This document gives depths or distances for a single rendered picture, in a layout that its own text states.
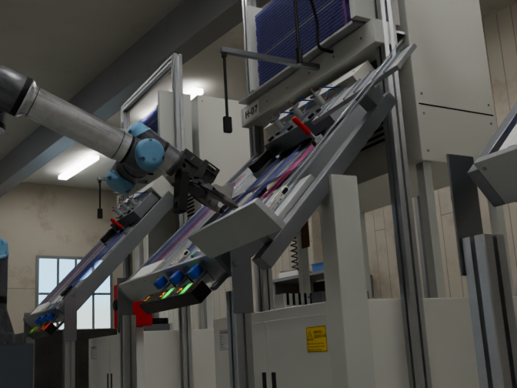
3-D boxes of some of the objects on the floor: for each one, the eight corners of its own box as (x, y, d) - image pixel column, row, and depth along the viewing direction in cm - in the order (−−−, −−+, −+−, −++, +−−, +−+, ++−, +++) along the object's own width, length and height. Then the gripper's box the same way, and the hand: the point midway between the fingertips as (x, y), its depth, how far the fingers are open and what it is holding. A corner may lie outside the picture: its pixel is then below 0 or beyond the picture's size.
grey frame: (249, 617, 136) (210, -202, 178) (121, 538, 202) (115, -46, 244) (455, 562, 163) (378, -139, 205) (282, 508, 229) (251, -14, 271)
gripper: (192, 142, 187) (252, 187, 193) (173, 155, 198) (230, 198, 205) (178, 166, 183) (239, 212, 189) (158, 179, 195) (217, 221, 201)
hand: (227, 210), depth 195 cm, fingers open, 7 cm apart
